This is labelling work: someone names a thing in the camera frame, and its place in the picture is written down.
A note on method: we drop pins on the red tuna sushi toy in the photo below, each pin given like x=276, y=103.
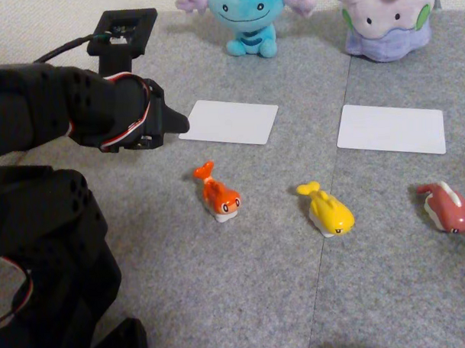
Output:
x=445, y=210

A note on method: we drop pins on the grey carpet tile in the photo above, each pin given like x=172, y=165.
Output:
x=221, y=281
x=404, y=282

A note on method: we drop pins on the orange shrimp sushi toy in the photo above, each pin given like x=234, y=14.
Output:
x=218, y=199

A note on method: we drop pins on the yellow egg sushi toy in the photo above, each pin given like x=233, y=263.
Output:
x=329, y=212

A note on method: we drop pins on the blue Wooper plush toy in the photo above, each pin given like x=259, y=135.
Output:
x=246, y=13

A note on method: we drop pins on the pale purple Goomy plush toy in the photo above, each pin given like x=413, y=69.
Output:
x=388, y=27

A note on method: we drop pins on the white rectangular card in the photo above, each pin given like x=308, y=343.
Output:
x=391, y=129
x=230, y=122

